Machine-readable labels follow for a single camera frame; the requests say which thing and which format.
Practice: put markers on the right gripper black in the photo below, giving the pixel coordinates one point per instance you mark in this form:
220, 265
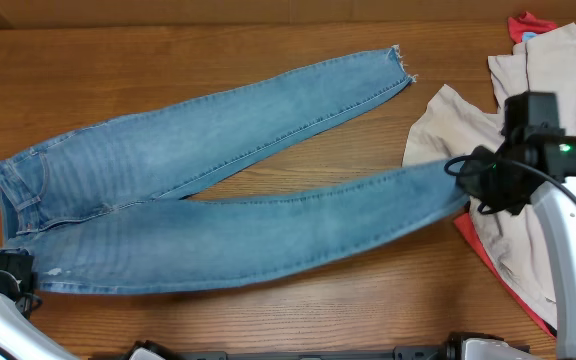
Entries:
469, 182

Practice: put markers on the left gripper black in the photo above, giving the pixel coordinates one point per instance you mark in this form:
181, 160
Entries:
17, 268

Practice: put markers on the blue denim jeans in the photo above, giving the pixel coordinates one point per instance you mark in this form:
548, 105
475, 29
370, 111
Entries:
113, 208

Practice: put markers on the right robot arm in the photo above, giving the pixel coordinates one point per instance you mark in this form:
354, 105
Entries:
536, 166

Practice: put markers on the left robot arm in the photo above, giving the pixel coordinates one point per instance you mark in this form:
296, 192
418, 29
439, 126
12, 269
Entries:
19, 339

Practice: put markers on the red cloth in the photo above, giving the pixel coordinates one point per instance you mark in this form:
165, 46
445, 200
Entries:
465, 226

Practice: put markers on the beige shirt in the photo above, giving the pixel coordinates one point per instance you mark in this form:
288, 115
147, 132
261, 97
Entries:
507, 233

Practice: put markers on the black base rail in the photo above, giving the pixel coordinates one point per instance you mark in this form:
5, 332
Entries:
457, 346

